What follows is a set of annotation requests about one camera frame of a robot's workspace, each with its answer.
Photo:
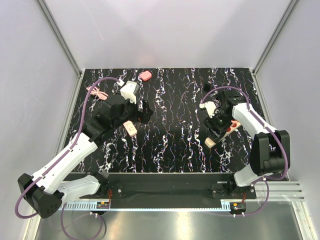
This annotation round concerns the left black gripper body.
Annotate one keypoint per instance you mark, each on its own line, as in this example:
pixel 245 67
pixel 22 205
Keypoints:
pixel 133 109

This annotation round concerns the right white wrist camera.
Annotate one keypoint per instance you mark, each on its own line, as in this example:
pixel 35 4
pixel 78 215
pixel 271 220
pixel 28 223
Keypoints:
pixel 210 108

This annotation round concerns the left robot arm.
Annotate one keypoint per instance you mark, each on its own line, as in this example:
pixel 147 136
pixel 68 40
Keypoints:
pixel 45 190

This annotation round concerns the pink cube socket adapter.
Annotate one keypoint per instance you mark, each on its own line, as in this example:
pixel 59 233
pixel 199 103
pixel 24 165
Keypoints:
pixel 145 75

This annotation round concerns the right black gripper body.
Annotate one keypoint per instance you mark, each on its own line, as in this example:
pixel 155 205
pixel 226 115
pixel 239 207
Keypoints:
pixel 219 120

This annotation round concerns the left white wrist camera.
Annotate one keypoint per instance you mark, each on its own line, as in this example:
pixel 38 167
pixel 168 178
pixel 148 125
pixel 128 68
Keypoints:
pixel 129 90

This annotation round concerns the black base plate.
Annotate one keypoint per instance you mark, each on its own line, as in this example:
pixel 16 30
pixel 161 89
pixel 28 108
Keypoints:
pixel 175 189

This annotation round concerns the white slotted cable duct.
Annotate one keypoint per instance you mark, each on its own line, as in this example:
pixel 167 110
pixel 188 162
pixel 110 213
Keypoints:
pixel 104 206

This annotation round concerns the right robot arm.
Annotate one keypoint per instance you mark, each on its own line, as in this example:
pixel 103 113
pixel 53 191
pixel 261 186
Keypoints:
pixel 270 147

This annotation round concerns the white red power strip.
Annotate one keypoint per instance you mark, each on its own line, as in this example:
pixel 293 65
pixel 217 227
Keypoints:
pixel 209 143

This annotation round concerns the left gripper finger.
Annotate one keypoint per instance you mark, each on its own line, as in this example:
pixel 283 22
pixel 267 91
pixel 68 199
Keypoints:
pixel 144 116
pixel 142 106

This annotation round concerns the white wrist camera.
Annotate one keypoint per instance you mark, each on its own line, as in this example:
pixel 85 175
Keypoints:
pixel 210 108
pixel 129 90

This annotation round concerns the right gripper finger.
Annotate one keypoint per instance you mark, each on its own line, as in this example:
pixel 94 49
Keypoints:
pixel 216 138
pixel 211 132

